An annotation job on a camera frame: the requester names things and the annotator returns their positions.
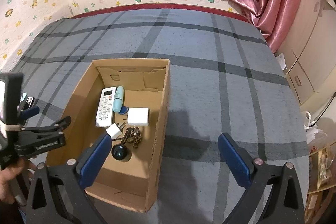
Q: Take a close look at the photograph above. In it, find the dark round ball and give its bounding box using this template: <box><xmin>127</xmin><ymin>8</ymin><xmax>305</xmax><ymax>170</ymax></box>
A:
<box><xmin>111</xmin><ymin>144</ymin><xmax>129</xmax><ymax>161</ymax></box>

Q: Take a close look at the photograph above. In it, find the small white plug adapter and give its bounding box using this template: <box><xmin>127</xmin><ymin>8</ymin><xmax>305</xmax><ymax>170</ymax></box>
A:
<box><xmin>106</xmin><ymin>123</ymin><xmax>125</xmax><ymax>139</ymax></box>

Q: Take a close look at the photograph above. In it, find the white air conditioner remote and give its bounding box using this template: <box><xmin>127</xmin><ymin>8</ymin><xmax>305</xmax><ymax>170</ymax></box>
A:
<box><xmin>96</xmin><ymin>86</ymin><xmax>116</xmax><ymax>128</ymax></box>

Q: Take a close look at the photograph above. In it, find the metal key bunch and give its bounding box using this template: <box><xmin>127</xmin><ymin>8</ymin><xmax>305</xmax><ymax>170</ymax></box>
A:
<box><xmin>121</xmin><ymin>127</ymin><xmax>142</xmax><ymax>148</ymax></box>

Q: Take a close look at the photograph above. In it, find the blue key fob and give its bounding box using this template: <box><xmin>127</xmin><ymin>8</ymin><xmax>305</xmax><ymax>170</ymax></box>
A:
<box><xmin>119</xmin><ymin>106</ymin><xmax>129</xmax><ymax>115</ymax></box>

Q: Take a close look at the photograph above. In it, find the light blue cosmetic tube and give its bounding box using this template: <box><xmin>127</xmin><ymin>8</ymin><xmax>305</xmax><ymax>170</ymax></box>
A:
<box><xmin>113</xmin><ymin>86</ymin><xmax>124</xmax><ymax>113</ymax></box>

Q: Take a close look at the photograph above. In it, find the large white charger block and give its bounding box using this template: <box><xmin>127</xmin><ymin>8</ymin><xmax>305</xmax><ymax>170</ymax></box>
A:
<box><xmin>124</xmin><ymin>107</ymin><xmax>150</xmax><ymax>126</ymax></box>

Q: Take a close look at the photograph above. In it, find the brown cardboard box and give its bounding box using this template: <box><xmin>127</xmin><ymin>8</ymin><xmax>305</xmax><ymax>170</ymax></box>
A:
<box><xmin>46</xmin><ymin>59</ymin><xmax>170</xmax><ymax>213</ymax></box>

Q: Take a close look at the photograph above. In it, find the person's left hand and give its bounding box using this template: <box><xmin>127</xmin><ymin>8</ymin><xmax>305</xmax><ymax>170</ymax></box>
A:
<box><xmin>0</xmin><ymin>157</ymin><xmax>36</xmax><ymax>205</ymax></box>

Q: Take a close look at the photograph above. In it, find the dark cased smartphone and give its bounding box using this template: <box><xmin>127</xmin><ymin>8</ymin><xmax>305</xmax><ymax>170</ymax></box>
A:
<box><xmin>24</xmin><ymin>97</ymin><xmax>35</xmax><ymax>110</ymax></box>

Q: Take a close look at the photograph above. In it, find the light blue smartphone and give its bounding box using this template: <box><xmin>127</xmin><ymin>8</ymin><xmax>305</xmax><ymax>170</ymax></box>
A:
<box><xmin>19</xmin><ymin>93</ymin><xmax>27</xmax><ymax>105</ymax></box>

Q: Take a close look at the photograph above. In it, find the white plastic bag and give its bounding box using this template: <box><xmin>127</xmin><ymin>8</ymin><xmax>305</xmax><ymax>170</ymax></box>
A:
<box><xmin>303</xmin><ymin>111</ymin><xmax>327</xmax><ymax>144</ymax></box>

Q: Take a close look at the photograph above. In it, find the wooden shelf unit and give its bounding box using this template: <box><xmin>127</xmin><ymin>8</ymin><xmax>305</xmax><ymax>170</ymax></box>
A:
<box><xmin>305</xmin><ymin>142</ymin><xmax>335</xmax><ymax>223</ymax></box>

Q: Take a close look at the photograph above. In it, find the grey plaid blanket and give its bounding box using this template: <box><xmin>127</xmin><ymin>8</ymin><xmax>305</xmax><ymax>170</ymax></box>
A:
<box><xmin>13</xmin><ymin>9</ymin><xmax>309</xmax><ymax>223</ymax></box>

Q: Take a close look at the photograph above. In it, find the beige wardrobe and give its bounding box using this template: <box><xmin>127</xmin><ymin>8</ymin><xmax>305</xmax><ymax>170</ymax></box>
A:
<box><xmin>276</xmin><ymin>0</ymin><xmax>335</xmax><ymax>113</ymax></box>

